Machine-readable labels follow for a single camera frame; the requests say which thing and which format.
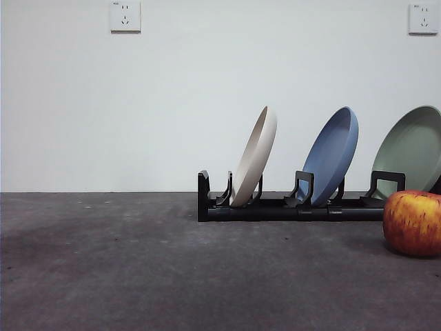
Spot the pale yellow beige plate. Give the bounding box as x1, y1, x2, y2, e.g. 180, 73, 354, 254
229, 105, 278, 208

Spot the red yellow apple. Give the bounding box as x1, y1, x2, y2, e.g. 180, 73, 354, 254
382, 189, 441, 258

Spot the black plate rack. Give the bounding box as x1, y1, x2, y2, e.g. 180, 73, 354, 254
197, 170, 441, 223

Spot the blue plate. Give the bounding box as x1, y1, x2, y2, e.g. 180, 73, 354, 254
296, 106, 360, 207

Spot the pale green plate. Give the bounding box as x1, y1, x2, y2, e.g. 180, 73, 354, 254
371, 105, 441, 203

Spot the white wall socket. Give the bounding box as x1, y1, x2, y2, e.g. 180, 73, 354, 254
408, 3, 439, 36
110, 0, 142, 34

